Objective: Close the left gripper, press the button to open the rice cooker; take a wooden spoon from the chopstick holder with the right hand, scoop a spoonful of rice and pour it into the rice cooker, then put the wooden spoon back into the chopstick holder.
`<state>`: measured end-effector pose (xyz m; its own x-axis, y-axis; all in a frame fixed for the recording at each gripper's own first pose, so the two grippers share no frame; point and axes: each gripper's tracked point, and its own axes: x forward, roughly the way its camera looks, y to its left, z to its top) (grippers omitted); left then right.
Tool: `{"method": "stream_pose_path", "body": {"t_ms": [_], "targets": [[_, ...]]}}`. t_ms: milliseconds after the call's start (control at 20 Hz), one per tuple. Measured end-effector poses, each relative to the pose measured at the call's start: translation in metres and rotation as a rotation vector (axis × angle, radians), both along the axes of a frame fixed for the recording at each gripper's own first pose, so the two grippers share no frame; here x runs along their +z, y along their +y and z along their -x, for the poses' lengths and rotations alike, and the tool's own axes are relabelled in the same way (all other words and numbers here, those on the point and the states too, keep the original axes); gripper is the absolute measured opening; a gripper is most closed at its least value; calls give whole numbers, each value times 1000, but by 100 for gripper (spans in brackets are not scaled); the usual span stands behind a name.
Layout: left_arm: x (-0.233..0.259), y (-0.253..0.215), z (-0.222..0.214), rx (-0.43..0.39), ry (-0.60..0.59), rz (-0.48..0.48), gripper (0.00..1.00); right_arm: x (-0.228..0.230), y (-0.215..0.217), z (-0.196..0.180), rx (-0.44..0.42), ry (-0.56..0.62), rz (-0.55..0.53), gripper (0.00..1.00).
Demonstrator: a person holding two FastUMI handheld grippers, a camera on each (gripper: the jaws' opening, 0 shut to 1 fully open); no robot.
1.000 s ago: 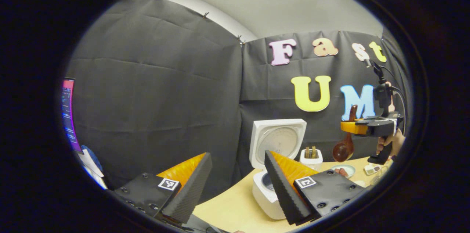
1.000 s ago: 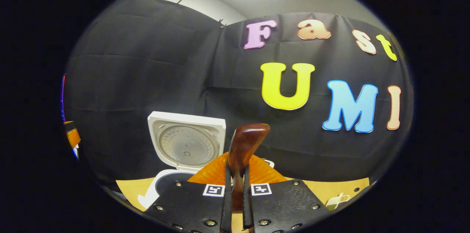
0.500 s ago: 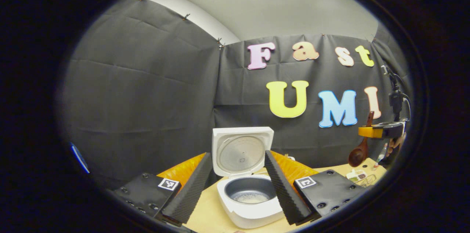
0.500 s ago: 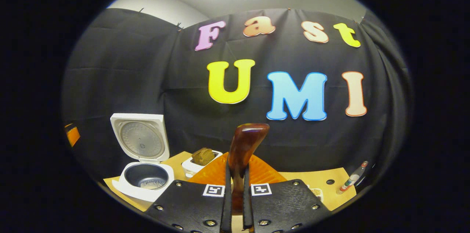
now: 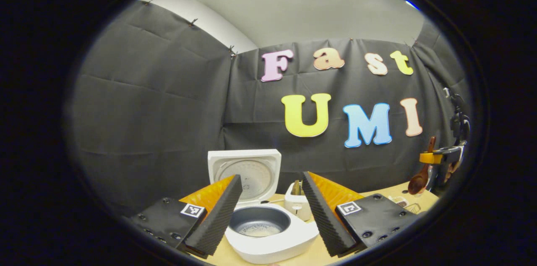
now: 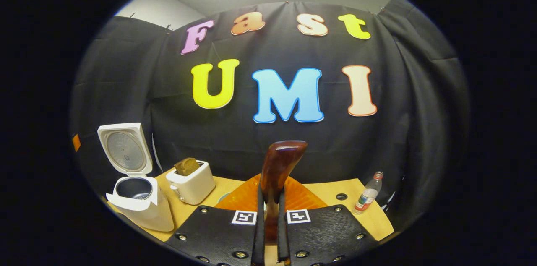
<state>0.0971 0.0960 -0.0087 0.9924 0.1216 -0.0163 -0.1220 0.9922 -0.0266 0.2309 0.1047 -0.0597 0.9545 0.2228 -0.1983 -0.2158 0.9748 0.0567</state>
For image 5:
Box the white toaster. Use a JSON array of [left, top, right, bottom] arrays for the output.
[[284, 182, 313, 222]]

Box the white rice cooker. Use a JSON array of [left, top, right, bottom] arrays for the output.
[[207, 149, 320, 265]]

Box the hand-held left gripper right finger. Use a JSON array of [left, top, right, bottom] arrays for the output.
[[301, 171, 420, 258]]

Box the black backdrop cloth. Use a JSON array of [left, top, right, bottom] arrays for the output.
[[69, 0, 472, 216]]

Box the brown wooden spoon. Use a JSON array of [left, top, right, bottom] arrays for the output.
[[408, 136, 437, 196]]

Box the white divided dish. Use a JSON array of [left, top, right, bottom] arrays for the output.
[[388, 195, 409, 209]]

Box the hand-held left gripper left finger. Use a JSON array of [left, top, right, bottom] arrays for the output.
[[125, 174, 244, 258]]

